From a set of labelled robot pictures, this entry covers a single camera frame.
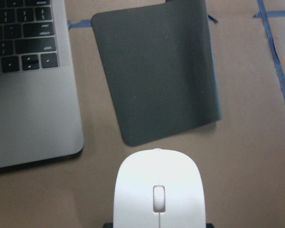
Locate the black mouse pad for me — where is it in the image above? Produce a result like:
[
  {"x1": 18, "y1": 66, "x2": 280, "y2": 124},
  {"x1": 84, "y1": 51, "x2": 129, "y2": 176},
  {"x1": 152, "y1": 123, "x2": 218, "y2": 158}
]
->
[{"x1": 91, "y1": 0, "x2": 222, "y2": 146}]

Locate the grey laptop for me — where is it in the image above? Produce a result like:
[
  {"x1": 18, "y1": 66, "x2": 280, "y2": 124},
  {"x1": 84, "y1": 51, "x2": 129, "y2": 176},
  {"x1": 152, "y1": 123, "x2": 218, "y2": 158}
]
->
[{"x1": 0, "y1": 0, "x2": 84, "y2": 172}]

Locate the white wireless mouse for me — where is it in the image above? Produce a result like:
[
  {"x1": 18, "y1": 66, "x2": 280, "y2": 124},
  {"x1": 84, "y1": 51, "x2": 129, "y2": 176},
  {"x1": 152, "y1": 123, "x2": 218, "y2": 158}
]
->
[{"x1": 113, "y1": 149, "x2": 206, "y2": 228}]

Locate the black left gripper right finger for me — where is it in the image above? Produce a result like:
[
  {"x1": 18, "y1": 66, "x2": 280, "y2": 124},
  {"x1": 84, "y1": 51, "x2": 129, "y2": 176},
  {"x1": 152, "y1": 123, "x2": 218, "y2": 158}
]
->
[{"x1": 206, "y1": 223, "x2": 214, "y2": 228}]

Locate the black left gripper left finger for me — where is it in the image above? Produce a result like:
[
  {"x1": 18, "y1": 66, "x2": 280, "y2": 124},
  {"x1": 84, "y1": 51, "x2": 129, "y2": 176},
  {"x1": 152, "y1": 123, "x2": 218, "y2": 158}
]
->
[{"x1": 103, "y1": 223, "x2": 113, "y2": 228}]

